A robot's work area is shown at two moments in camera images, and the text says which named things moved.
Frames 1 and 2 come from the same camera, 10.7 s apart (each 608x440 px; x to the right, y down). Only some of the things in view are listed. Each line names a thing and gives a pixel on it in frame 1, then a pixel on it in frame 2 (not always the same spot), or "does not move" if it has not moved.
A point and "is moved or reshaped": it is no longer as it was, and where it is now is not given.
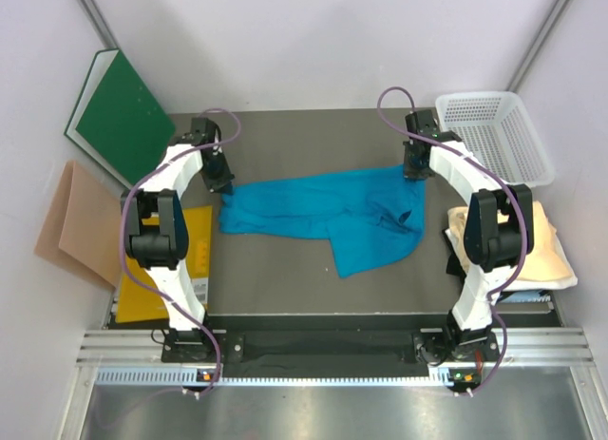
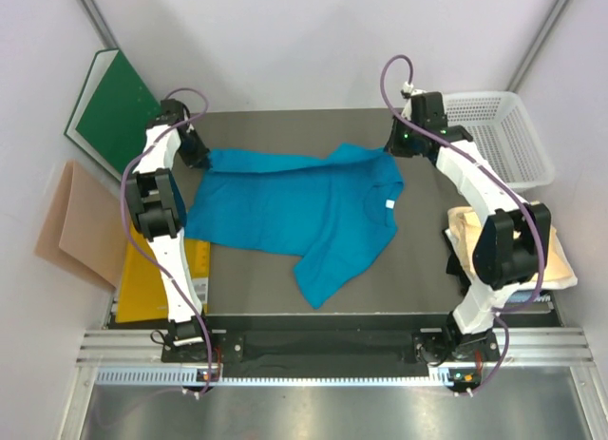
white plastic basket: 495,127 does not move
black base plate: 323,339 does not move
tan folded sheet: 82,228 does not move
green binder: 117,119 does not move
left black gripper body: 216,174 → 192,150
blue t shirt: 373,219 is moved or reshaped
